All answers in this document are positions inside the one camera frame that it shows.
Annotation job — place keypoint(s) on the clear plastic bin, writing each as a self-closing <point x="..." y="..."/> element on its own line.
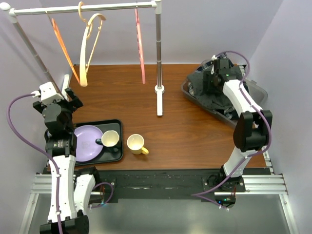
<point x="192" y="90"/>

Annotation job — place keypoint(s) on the black serving tray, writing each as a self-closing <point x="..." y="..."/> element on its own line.
<point x="105" y="156"/>

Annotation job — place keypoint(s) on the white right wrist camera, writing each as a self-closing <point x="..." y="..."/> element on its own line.
<point x="215" y="63"/>

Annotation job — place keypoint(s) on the yellow mug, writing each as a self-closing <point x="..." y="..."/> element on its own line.
<point x="136" y="143"/>

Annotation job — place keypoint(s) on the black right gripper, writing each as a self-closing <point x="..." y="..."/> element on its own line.
<point x="207" y="77"/>

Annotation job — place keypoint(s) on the purple plate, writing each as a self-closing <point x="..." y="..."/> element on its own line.
<point x="87" y="149"/>

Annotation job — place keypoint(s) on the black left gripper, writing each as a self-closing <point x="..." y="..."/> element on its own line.
<point x="73" y="104"/>

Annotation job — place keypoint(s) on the navy beige plaid skirt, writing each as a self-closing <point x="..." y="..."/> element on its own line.
<point x="192" y="89"/>

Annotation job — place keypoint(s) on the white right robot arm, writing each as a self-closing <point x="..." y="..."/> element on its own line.
<point x="252" y="134"/>

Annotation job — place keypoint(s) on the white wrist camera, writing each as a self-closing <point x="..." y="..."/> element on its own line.
<point x="215" y="63"/>
<point x="48" y="93"/>

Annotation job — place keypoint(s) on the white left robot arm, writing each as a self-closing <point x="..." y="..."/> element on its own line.
<point x="70" y="191"/>

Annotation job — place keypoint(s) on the pink plastic hanger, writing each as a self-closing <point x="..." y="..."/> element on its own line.
<point x="140" y="46"/>

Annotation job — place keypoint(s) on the dark green mug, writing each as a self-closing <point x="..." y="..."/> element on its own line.
<point x="110" y="140"/>

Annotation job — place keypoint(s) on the orange plastic hanger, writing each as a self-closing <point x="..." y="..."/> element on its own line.
<point x="62" y="45"/>

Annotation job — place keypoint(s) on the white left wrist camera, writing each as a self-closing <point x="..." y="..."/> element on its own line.
<point x="48" y="93"/>

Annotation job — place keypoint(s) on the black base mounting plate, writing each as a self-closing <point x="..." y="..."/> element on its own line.
<point x="170" y="184"/>

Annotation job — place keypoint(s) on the black dotted skirt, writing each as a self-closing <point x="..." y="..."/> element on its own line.
<point x="212" y="100"/>

